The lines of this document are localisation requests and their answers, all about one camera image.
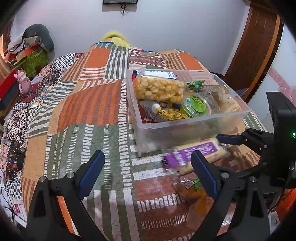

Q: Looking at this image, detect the yellow wafer biscuit pack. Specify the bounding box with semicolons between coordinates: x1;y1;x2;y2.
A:
214;94;241;113

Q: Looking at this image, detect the green jelly cup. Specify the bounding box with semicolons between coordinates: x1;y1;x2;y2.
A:
180;95;211;118

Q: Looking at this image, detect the purple label wafer pack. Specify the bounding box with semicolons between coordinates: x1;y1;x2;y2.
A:
164;138;231;175

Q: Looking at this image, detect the green pea snack bag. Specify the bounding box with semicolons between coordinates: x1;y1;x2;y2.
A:
187;80;205;92

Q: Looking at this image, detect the clear plastic storage bin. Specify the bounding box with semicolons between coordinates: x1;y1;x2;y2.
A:
126;69;250;155

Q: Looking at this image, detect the yellow corn snack packet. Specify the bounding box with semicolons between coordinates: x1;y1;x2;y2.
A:
139;99;192;122

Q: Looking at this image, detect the caramel popcorn clear bag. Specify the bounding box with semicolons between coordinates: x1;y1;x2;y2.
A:
133;75;193;104

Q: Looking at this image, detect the orange round cracker bag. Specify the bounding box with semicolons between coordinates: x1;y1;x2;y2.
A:
171;173;214;230

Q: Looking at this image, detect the long gold biscuit pack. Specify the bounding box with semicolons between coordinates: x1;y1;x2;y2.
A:
201;85;229;98

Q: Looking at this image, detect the red snack packet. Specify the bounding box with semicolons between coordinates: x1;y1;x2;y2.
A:
139;100;164;123

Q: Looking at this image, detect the blue white biscuit bag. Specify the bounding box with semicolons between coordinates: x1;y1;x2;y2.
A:
132;70;177;81

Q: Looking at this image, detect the checkered patchwork quilt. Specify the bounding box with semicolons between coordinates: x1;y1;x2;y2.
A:
1;53;84;221

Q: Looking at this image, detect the white heart wardrobe door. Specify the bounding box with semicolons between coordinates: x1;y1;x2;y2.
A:
243;26;296;133

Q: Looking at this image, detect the patchwork striped bed blanket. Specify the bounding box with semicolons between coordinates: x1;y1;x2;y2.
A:
21;42;269;241

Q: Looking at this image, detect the brown wooden door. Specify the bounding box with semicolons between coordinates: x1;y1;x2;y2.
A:
224;1;283;102

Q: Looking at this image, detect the red gift box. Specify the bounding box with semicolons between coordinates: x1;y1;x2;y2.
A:
0;70;19;110

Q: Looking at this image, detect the pink toy figure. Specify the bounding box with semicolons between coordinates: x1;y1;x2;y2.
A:
14;70;31;96

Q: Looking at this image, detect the green cardboard box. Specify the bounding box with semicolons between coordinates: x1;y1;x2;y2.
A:
21;47;48;80

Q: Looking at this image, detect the yellow plush headrest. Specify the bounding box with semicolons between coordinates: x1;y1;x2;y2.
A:
100;31;132;48

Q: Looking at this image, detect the grey pillow on pile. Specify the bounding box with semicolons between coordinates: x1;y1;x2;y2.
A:
22;24;54;52

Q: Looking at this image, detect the small black wall monitor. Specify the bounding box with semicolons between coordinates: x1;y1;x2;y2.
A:
102;0;138;4

